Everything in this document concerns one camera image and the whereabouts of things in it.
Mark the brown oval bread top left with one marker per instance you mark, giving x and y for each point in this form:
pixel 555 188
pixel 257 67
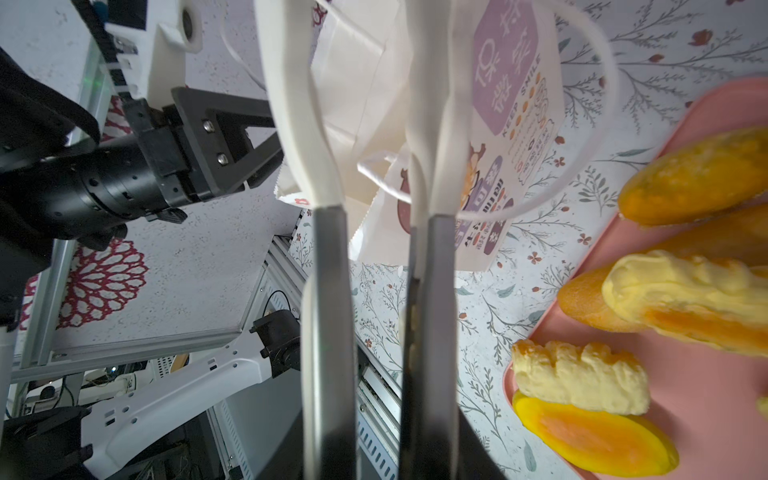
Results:
pixel 699 180

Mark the pale ridged fake bread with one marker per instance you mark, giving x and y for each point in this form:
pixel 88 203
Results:
pixel 590 377

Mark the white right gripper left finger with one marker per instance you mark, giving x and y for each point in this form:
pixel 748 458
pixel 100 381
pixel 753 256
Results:
pixel 328 345

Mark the long yellow braided bread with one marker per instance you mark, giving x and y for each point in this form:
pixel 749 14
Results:
pixel 719 303

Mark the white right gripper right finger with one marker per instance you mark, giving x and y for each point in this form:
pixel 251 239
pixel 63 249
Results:
pixel 435 330

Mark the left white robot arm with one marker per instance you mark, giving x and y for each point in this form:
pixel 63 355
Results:
pixel 61 181

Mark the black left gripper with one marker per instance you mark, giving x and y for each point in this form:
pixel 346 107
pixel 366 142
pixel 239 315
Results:
pixel 198 147

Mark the orange oval fake bread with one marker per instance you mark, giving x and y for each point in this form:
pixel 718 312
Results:
pixel 625 446

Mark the brown bread lower left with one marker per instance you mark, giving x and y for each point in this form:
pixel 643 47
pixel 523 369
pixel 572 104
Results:
pixel 741 235

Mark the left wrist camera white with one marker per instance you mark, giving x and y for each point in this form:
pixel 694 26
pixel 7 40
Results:
pixel 152 39

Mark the white printed paper bag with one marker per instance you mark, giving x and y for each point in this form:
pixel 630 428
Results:
pixel 393 113

